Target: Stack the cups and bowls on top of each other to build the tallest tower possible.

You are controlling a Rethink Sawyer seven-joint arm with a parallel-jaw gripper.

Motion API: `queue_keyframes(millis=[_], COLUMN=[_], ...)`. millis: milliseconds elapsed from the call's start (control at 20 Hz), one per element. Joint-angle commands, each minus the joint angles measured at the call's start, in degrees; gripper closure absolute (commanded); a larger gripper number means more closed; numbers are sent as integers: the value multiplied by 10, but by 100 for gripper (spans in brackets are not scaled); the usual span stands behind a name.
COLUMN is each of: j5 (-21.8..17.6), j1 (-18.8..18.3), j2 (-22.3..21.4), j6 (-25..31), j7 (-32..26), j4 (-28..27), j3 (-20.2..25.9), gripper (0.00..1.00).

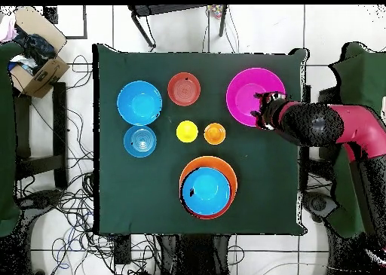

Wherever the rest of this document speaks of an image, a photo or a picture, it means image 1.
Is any small red bowl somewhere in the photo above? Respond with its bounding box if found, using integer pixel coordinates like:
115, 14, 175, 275
167, 72, 202, 107

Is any thin black square frame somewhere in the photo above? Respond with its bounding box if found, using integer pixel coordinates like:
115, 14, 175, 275
43, 5, 88, 40

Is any yellow cup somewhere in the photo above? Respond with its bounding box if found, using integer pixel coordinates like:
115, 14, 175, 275
176, 120, 199, 144

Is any cardboard box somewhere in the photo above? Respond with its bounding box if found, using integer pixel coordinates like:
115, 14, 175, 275
10, 5, 71, 99

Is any orange cup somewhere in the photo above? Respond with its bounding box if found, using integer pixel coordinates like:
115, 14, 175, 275
204, 122, 226, 145

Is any wide red bowl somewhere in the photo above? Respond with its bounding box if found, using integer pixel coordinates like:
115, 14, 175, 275
180, 166, 237, 221

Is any black stool frame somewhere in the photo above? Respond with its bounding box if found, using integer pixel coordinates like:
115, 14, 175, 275
127, 4, 229, 50

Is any dark blue cloth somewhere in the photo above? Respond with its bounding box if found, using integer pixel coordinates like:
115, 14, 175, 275
13, 26, 57, 74

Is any black cable tangle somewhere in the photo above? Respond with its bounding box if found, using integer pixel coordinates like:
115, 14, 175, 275
14, 54, 164, 275

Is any black power box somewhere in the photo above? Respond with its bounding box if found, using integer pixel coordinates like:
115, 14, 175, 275
113, 234, 132, 265

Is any pink cloth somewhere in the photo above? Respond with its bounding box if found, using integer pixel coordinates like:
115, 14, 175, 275
0, 14, 17, 44

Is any large blue bowl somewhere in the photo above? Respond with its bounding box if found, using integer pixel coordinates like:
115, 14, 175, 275
116, 81, 163, 127
181, 167, 231, 215

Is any dark green table cloth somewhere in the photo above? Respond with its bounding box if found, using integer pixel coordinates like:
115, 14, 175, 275
91, 43, 308, 236

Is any large orange bowl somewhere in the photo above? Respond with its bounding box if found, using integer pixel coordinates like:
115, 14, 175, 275
179, 155, 238, 205

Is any blue cable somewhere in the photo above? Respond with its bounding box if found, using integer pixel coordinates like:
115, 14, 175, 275
51, 211, 91, 271

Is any large pink bowl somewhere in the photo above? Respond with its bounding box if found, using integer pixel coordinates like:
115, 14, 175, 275
225, 67, 286, 127

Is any small teal blue bowl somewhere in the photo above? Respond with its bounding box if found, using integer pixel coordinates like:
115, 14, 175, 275
123, 124, 158, 158

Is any black bench frame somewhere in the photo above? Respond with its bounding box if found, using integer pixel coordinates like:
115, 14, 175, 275
13, 81, 69, 190

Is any colourful small item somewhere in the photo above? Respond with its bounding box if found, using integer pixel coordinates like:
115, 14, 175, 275
207, 4, 224, 20

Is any green covered table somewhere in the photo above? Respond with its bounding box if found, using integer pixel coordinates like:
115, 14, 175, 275
328, 42, 386, 238
0, 42, 23, 238

